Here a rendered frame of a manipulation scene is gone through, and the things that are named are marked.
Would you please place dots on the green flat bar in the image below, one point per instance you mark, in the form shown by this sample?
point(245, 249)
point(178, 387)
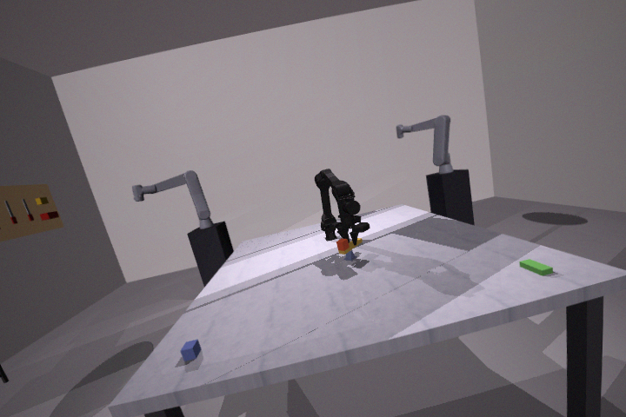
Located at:
point(536, 267)

